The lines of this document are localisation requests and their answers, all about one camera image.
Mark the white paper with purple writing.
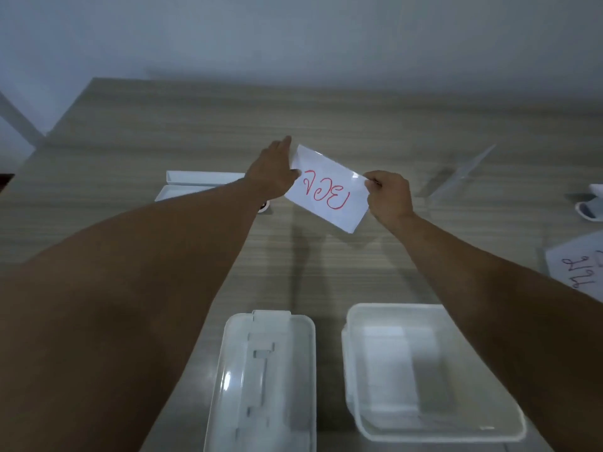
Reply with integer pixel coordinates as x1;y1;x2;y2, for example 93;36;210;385
545;231;603;303

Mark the white rectangular tray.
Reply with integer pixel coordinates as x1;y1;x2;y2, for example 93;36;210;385
155;170;247;203

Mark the white card with red writing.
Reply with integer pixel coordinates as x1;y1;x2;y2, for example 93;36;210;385
284;145;370;234

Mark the white curved plastic object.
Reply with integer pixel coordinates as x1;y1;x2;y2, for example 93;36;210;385
574;183;603;223

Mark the person's right hand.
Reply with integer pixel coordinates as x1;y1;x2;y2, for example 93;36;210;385
363;170;415;232

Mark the person's right forearm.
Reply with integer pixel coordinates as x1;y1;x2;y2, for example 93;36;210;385
387;212;603;452

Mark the person's left forearm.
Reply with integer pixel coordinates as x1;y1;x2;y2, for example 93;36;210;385
0;178;278;452

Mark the clear acrylic sign holder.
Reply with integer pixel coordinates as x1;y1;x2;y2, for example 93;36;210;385
426;144;498;204

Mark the clear plastic container lid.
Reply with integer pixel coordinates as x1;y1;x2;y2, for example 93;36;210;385
203;309;317;452

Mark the person's left hand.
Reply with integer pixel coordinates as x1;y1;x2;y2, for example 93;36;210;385
244;135;302;203

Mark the clear plastic container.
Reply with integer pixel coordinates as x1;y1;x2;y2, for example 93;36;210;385
341;303;528;443

